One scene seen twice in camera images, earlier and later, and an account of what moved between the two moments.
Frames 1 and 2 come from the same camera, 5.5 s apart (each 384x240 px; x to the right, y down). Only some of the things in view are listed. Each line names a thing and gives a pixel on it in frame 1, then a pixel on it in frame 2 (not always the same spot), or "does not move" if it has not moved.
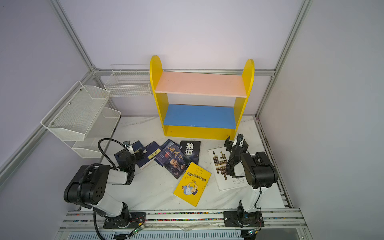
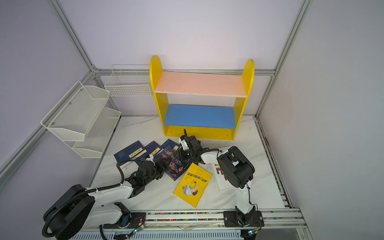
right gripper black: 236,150 -> 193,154
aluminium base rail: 283,224 does not move
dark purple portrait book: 176,161 does not move
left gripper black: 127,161 -> 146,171
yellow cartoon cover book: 193,184 does not move
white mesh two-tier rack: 81,120 does not move
